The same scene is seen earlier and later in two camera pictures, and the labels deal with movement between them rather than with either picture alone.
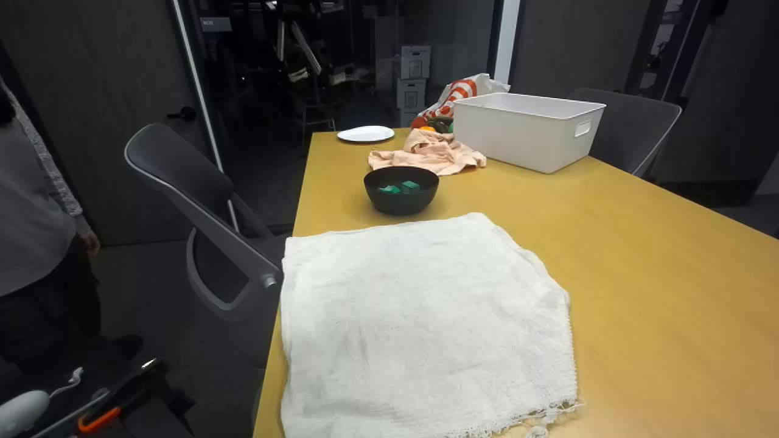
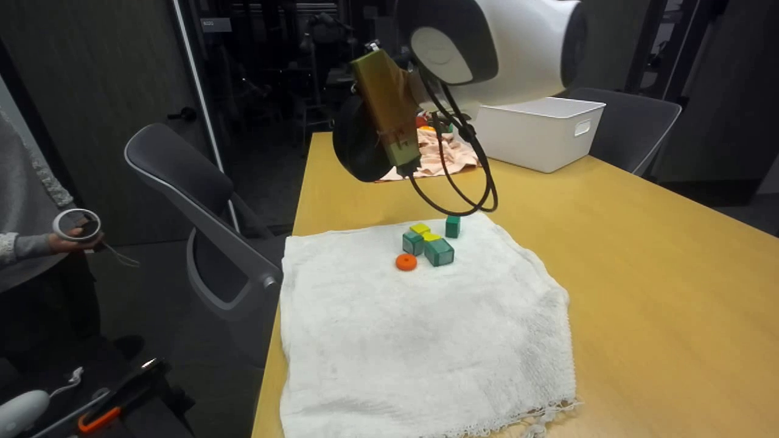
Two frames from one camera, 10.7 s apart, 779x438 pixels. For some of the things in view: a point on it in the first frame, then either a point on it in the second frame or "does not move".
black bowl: x=403 y=190 to x=358 y=140
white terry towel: x=439 y=328 does not move
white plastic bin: x=530 y=129 does not move
